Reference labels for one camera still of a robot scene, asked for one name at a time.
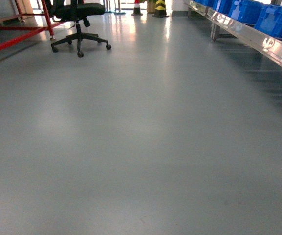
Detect red white traffic cone left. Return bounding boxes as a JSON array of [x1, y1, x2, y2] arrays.
[[131, 0, 143, 16]]

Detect yellow black striped bollard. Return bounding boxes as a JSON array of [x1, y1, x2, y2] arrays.
[[153, 0, 169, 18]]

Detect black office chair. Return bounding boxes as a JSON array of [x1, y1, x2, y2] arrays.
[[45, 0, 111, 58]]

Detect blue plastic bin left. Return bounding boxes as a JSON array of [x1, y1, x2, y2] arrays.
[[228, 0, 264, 25]]

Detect blue plastic bin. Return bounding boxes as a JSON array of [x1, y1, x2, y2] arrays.
[[228, 0, 264, 25], [254, 4, 282, 39]]

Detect blue plastic bin right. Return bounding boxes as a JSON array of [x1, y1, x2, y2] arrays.
[[254, 4, 282, 39]]

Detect stainless steel rack frame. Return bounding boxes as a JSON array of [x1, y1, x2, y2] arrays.
[[183, 0, 282, 67]]

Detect red metal table frame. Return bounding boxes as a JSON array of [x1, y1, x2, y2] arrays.
[[0, 0, 62, 51]]

